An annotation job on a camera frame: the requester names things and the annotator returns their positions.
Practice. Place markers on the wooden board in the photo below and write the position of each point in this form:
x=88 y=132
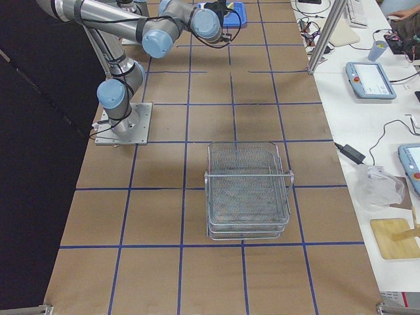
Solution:
x=395 y=238

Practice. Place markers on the clear plastic bag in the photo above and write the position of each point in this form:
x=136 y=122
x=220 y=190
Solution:
x=375 y=186

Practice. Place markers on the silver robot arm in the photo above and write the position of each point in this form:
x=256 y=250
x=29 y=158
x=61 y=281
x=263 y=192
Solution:
x=108 y=24

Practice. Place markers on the teach pendant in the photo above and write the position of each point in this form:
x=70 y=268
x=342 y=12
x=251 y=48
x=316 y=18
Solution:
x=409 y=158
x=369 y=81

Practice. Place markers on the white keyboard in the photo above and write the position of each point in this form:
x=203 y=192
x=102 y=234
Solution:
x=355 y=14

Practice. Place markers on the metal wire mesh shelf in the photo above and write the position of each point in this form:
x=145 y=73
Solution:
x=246 y=191

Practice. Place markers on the left teach pendant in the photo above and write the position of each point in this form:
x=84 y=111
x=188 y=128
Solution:
x=369 y=81

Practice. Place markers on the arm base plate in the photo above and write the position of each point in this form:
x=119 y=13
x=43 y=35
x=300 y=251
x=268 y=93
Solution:
x=132 y=130

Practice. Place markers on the black power adapter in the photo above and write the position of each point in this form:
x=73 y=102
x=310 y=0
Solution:
x=351 y=153

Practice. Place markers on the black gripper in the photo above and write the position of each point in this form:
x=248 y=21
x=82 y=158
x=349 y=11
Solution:
x=218 y=6

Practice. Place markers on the aluminium profile post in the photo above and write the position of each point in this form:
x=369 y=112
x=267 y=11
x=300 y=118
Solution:
x=331 y=21

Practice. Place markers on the blue plastic tray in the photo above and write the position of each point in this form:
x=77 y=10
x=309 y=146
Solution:
x=236 y=18

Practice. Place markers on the right teach pendant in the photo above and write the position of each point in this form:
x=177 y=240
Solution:
x=409 y=158

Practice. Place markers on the blue plastic cup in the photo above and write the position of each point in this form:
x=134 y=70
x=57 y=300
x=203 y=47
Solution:
x=377 y=49

